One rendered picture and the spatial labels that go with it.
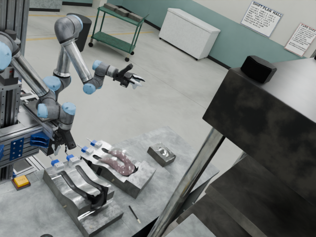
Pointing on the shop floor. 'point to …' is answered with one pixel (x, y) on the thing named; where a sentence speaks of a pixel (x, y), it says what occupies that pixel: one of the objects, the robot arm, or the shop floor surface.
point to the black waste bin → (80, 43)
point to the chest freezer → (188, 33)
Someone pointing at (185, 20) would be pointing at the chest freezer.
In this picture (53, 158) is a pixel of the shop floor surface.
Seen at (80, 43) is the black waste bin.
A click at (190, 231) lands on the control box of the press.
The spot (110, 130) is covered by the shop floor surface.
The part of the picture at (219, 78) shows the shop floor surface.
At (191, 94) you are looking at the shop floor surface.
